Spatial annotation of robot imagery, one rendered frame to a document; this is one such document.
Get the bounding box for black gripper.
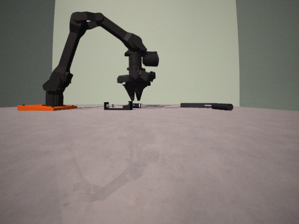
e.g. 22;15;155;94
117;64;151;101

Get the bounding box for black cylindrical battery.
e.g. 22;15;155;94
133;103;143;108

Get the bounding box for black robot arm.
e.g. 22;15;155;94
42;12;159;107

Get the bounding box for black-handled screwdriver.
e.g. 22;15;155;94
205;103;233;111

